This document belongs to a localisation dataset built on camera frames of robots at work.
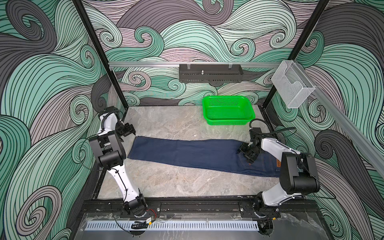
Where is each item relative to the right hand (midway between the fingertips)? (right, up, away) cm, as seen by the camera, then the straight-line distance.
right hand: (240, 154), depth 91 cm
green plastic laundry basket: (-1, +29, +27) cm, 40 cm away
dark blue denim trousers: (-18, 0, +1) cm, 18 cm away
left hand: (-70, +13, +2) cm, 71 cm away
